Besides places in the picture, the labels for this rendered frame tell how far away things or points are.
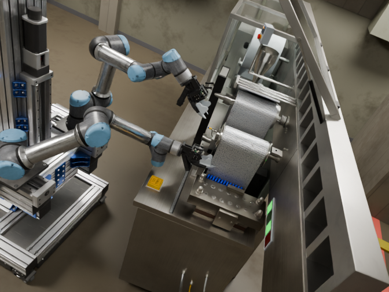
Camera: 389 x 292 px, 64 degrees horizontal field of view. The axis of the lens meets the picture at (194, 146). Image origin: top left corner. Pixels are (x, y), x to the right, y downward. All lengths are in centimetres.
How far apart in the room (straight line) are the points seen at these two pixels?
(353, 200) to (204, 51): 432
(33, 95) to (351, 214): 153
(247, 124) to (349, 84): 323
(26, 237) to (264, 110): 168
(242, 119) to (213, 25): 328
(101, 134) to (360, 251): 111
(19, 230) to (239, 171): 148
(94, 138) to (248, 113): 82
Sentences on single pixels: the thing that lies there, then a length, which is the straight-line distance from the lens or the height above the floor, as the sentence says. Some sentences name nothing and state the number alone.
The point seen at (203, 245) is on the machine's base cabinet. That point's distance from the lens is 174.
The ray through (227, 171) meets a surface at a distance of 168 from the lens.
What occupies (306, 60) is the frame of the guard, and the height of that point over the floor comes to 182.
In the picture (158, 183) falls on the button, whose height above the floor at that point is 92.
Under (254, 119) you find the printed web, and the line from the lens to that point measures 175.
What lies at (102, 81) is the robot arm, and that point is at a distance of 198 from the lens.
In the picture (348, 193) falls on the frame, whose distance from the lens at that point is 97.
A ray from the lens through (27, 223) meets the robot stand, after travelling 240.
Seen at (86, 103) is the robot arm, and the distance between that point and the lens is 201.
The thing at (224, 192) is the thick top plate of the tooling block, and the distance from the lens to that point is 166.
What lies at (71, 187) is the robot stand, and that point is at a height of 21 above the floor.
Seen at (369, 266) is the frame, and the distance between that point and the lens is 83.
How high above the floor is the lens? 216
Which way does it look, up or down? 37 degrees down
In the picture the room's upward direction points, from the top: 21 degrees clockwise
